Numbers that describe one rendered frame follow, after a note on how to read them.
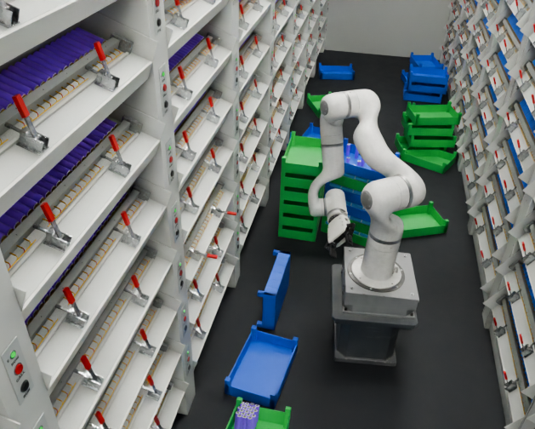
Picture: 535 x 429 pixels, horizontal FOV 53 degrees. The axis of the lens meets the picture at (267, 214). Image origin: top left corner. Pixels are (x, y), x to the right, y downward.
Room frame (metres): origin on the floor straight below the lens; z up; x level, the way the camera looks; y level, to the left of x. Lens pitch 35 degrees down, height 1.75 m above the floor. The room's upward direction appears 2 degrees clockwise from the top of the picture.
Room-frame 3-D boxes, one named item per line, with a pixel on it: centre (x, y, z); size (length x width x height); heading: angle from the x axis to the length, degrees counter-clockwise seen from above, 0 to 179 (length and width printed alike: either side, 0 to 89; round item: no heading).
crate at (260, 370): (1.41, 0.00, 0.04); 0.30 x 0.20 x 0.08; 162
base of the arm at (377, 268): (1.58, -0.43, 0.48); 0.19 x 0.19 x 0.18
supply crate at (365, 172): (2.37, -0.47, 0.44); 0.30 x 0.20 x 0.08; 61
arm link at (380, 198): (1.57, -0.41, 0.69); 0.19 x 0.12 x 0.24; 116
